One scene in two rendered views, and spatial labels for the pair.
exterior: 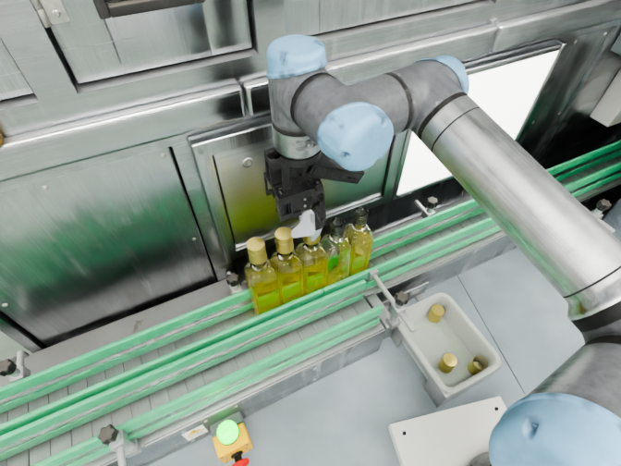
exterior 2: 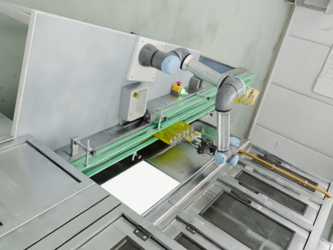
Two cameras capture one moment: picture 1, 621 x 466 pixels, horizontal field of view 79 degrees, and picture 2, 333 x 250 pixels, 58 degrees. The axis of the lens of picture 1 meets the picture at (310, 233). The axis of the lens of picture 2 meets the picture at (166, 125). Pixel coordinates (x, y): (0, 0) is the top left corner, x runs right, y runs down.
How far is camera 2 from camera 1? 202 cm
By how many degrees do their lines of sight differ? 66
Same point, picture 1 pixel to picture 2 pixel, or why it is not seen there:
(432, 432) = (147, 76)
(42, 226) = not seen: hidden behind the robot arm
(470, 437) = (142, 71)
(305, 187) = (209, 144)
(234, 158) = (206, 156)
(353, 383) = (150, 94)
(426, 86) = (229, 152)
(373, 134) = (236, 140)
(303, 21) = (217, 183)
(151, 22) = (237, 171)
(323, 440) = (162, 81)
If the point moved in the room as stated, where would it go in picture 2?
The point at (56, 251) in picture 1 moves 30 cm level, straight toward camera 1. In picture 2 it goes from (214, 137) to (216, 112)
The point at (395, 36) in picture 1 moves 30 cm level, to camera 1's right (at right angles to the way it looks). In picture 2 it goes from (198, 190) to (179, 194)
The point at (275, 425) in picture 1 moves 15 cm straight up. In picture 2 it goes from (167, 88) to (182, 95)
